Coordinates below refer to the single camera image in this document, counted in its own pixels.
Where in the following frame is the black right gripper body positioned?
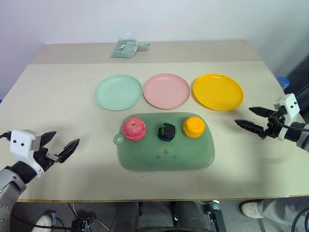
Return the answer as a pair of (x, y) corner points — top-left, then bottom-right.
(261, 108), (287, 140)

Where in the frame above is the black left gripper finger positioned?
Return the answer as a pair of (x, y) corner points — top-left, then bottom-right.
(57, 138), (81, 163)
(39, 130), (57, 148)

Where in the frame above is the pink red apple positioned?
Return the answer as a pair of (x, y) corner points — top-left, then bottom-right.
(122, 116), (147, 142)

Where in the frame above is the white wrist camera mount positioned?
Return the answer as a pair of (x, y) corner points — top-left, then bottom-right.
(9, 129), (45, 179)
(273, 93), (303, 142)

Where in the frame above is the teal plastic bag bundle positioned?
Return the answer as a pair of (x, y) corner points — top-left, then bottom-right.
(110, 37), (151, 59)

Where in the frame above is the white shoe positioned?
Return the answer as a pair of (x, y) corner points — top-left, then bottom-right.
(239, 201), (265, 219)
(35, 214), (53, 232)

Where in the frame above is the orange fruit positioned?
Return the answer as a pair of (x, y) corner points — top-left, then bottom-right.
(182, 116), (206, 139)

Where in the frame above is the pink plate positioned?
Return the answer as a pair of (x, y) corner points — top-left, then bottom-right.
(143, 73), (191, 110)

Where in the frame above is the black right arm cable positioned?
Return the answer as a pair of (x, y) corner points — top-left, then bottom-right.
(277, 117), (309, 133)

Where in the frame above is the mint green plate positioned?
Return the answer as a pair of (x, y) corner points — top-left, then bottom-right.
(95, 74), (143, 112)

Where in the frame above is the grey trouser leg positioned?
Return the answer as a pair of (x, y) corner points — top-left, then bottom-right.
(257, 197), (309, 232)

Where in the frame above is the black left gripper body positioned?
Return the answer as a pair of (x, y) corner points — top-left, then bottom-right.
(33, 146), (61, 173)

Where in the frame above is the yellow plate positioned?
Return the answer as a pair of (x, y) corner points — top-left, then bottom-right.
(192, 73), (244, 112)

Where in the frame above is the translucent green cutting mat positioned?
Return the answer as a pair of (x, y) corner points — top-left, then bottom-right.
(113, 112), (216, 172)

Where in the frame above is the black floor cable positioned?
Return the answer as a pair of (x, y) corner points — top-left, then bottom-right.
(289, 204), (309, 232)

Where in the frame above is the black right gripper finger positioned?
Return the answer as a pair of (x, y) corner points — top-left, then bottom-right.
(234, 118), (265, 139)
(248, 106), (275, 118)

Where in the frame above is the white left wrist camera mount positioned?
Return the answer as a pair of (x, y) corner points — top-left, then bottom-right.
(9, 129), (45, 179)

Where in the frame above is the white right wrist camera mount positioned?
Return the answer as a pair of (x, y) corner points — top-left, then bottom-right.
(273, 93), (303, 142)

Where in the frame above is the black textured panel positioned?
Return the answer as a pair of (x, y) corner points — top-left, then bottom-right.
(284, 56), (309, 107)

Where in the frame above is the blue round object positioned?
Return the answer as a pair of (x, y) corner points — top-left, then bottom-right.
(277, 76), (291, 89)

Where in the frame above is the black box with cables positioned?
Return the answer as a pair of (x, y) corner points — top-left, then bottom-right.
(71, 217), (95, 232)
(207, 201), (227, 232)

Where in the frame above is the dark green black toy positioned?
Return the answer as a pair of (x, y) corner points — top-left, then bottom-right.
(158, 123), (178, 142)

